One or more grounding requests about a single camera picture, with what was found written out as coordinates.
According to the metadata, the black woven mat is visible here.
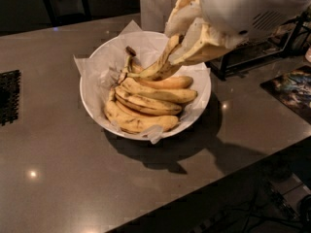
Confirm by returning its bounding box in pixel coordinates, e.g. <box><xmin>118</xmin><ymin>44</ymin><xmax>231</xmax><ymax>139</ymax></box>
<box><xmin>0</xmin><ymin>70</ymin><xmax>21</xmax><ymax>126</ymax></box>

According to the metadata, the black wire condiment rack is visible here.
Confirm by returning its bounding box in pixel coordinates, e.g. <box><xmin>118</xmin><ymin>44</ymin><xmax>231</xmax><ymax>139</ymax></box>
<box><xmin>206</xmin><ymin>12</ymin><xmax>311</xmax><ymax>81</ymax></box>

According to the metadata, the dark printed mouse pad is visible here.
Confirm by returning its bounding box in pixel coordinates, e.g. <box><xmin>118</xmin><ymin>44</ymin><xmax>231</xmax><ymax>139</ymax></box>
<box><xmin>260</xmin><ymin>65</ymin><xmax>311</xmax><ymax>124</ymax></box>

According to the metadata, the white bowl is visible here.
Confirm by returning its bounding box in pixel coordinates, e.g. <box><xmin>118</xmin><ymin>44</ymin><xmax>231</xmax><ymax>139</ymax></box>
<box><xmin>79</xmin><ymin>30</ymin><xmax>212</xmax><ymax>142</ymax></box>

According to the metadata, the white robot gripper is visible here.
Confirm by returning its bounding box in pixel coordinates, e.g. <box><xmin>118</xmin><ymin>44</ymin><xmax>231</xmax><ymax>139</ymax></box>
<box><xmin>164</xmin><ymin>0</ymin><xmax>311</xmax><ymax>66</ymax></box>

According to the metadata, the dark water dispenser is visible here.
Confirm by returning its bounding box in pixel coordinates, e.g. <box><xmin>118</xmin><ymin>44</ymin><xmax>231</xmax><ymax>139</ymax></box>
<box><xmin>43</xmin><ymin>0</ymin><xmax>91</xmax><ymax>27</ymax></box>

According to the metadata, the bottom yellow banana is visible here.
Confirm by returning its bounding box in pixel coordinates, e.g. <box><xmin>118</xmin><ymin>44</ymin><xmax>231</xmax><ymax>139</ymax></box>
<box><xmin>103</xmin><ymin>89</ymin><xmax>179</xmax><ymax>133</ymax></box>

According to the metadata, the white paper bowl liner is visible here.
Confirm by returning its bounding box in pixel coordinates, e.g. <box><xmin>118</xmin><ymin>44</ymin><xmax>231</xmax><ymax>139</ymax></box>
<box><xmin>73</xmin><ymin>19</ymin><xmax>212</xmax><ymax>145</ymax></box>

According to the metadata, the partly hidden yellow banana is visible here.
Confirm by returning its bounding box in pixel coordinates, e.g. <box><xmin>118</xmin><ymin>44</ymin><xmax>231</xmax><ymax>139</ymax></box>
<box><xmin>130</xmin><ymin>60</ymin><xmax>194</xmax><ymax>90</ymax></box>

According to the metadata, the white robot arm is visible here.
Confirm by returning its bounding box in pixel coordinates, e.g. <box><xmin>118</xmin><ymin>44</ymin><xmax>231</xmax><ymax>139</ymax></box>
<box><xmin>165</xmin><ymin>0</ymin><xmax>311</xmax><ymax>65</ymax></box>

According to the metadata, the spotted yellow banana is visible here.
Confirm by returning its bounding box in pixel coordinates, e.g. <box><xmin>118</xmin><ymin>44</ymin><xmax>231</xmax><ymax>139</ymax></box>
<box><xmin>126</xmin><ymin>34</ymin><xmax>183</xmax><ymax>81</ymax></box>

